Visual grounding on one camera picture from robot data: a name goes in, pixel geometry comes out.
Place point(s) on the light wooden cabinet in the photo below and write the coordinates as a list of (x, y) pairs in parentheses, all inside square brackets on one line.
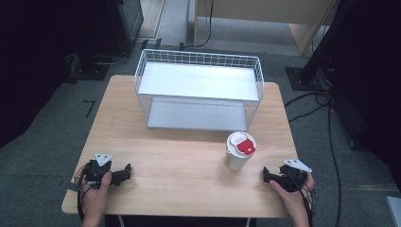
[(268, 12)]

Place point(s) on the white cup with red lid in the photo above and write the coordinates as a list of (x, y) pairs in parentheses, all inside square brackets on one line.
[(237, 156)]

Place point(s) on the dark curtain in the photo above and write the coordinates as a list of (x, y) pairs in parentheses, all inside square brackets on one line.
[(31, 63), (375, 78)]

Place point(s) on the person's left hand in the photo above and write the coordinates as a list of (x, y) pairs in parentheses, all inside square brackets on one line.
[(94, 198)]

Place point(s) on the black stand with base plate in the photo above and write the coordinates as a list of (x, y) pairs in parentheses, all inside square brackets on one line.
[(310, 63)]

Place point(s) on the black floor base plate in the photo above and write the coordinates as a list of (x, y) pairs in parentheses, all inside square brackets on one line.
[(90, 71)]

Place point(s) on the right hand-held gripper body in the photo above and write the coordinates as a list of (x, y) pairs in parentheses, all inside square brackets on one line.
[(294, 176)]

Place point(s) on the dark equipment cabinet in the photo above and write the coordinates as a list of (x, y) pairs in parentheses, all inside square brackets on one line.
[(127, 22)]

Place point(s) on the pale grey box corner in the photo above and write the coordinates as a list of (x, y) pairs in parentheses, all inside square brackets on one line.
[(394, 211)]

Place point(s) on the person's right hand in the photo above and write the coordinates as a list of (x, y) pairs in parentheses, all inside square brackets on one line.
[(294, 201)]

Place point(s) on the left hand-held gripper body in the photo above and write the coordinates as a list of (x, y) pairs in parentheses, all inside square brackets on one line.
[(96, 170)]

